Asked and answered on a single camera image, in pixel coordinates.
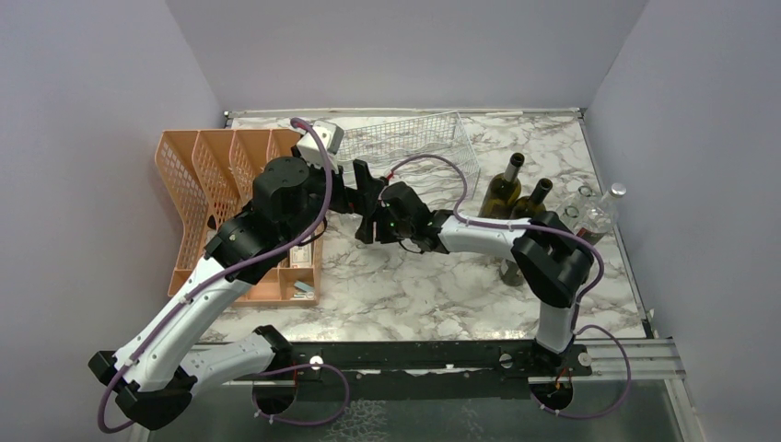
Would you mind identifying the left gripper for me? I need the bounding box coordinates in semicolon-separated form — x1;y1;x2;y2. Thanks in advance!
281;144;384;244

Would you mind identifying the green wine bottle brown label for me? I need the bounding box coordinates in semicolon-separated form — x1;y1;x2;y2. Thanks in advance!
478;153;525;219

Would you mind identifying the green wine bottle white label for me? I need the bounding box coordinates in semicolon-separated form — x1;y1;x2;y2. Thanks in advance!
498;260;526;287

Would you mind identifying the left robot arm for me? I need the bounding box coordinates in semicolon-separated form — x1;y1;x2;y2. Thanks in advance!
88;157;388;430

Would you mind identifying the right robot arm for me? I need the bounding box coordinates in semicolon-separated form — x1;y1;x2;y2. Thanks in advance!
374;182;604;375

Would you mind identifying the dark green wine bottle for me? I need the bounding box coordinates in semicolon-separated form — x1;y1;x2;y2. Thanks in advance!
510;178;553;219

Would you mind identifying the clear bottle silver cap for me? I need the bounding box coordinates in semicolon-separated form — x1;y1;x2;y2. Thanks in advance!
577;182;627;245

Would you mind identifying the small white box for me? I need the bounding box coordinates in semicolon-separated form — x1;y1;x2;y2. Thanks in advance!
288;244;314;268

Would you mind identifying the orange plastic file organizer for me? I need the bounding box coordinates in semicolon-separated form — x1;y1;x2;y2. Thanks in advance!
155;129;322;308

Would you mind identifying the white wire wine rack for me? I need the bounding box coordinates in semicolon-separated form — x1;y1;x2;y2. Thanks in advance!
330;111;482;209

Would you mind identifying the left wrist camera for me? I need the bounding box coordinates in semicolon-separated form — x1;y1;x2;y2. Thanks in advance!
296;121;344;169

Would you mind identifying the black mounting rail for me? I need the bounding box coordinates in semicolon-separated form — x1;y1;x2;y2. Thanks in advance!
244;340;592;404

